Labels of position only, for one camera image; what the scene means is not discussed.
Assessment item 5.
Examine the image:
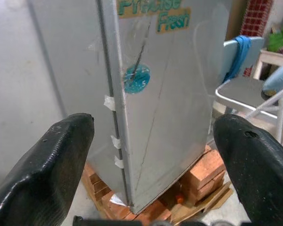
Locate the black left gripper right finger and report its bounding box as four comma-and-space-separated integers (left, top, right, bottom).
213, 113, 283, 226

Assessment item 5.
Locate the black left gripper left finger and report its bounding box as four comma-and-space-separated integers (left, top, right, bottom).
0, 113, 95, 226

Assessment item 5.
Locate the silver fridge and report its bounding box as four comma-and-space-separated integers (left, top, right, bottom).
27, 0, 234, 215

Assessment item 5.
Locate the round teal fridge sticker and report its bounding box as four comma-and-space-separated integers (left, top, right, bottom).
123, 63, 152, 95

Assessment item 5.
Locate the green lettering fridge sticker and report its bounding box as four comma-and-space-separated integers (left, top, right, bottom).
117, 0, 192, 34

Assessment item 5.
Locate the brown cardboard sheet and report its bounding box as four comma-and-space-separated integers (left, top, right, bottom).
171, 180, 234, 226

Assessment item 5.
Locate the red brick stack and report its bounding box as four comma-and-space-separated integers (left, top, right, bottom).
81, 144, 227, 223

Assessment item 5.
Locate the white tape piece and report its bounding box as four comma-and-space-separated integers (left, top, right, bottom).
110, 135, 122, 149
114, 154, 125, 169
103, 95, 116, 112

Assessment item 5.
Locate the grey folding chair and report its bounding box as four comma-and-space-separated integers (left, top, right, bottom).
214, 36, 283, 151

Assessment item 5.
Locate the light blue cushion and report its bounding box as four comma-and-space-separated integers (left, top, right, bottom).
263, 61, 283, 97

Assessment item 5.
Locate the small white rack table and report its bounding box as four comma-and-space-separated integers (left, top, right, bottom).
252, 48, 283, 81

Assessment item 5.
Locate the red lattice panel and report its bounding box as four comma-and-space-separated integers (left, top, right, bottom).
240, 0, 274, 77

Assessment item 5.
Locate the blue strap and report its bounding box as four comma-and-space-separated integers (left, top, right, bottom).
224, 35, 252, 82

